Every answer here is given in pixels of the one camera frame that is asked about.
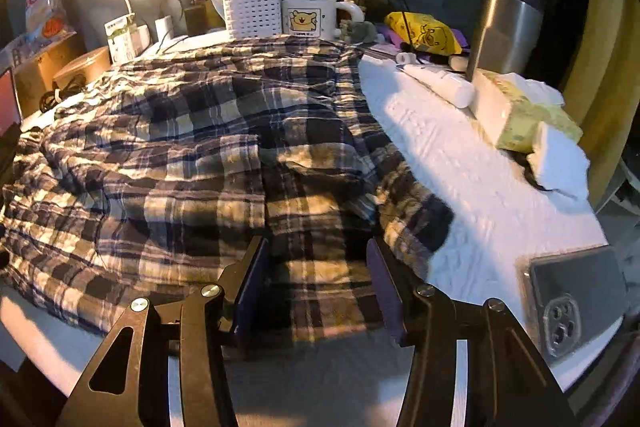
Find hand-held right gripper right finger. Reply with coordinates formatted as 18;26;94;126
366;237;581;427

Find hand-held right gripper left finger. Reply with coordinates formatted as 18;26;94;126
70;236;271;427

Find plaid flannel shirt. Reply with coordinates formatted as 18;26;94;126
0;34;456;358

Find white textured tablecloth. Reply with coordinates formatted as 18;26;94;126
0;32;626;427

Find phone in clear case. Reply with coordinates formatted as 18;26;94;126
517;246;627;365

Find white tube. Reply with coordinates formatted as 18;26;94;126
402;63;476;108

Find crumpled white tissue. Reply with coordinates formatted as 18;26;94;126
531;124;592;200

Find yellow tissue pack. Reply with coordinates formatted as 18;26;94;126
470;69;584;152

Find yellow printed bag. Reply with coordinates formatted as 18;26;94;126
384;12;458;56

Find grey green plush toy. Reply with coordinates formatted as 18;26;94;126
340;21;377;44

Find white plastic basket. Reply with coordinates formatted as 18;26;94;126
220;0;284;40

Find white bear print mug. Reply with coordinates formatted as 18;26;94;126
281;0;364;42

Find dark power adapter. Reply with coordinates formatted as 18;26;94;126
182;4;209;35

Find round wooden container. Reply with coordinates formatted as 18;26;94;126
52;49;112;88

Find green white milk carton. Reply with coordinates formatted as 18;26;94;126
104;14;141;65

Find steel tumbler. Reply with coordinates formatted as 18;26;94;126
466;0;546;82

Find brown cardboard box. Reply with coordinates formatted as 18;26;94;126
12;47;108;112

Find blue printed card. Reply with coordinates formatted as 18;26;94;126
10;31;77;64

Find yellow curtain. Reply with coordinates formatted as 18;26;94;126
562;0;628;128

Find black coiled cable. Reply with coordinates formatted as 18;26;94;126
39;76;89;112

